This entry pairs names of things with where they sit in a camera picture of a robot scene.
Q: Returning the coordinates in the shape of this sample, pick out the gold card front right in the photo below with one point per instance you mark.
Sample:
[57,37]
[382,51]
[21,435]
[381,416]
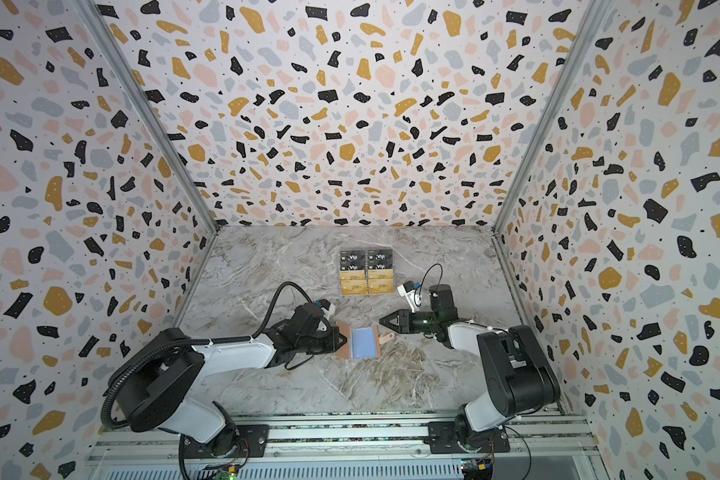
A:
[381,286]

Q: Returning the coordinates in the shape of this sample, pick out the black VIP card rear left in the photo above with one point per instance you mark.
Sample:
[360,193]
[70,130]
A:
[353,254]

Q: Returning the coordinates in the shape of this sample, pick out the clear acrylic card stand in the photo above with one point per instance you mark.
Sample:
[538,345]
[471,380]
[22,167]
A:
[366,270]

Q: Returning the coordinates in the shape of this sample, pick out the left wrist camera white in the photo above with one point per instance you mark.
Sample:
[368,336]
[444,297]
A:
[327,308]

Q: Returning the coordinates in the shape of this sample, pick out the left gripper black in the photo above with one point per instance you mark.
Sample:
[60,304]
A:
[336,344]

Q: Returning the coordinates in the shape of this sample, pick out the black VIP card rear right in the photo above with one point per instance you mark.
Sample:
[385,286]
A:
[382,253]

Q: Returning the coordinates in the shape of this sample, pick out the black vip card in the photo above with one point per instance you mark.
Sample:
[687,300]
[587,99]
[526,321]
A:
[382,253]
[377,263]
[353,254]
[353,263]

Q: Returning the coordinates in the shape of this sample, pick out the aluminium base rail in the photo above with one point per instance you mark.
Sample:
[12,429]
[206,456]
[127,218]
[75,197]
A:
[398,445]

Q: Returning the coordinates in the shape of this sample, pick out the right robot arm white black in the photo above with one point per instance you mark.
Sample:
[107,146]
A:
[518,376]

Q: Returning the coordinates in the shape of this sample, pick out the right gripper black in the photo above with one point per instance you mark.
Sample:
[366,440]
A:
[387,322]

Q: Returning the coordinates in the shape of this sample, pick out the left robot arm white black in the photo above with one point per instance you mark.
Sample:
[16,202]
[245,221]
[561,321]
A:
[151,390]

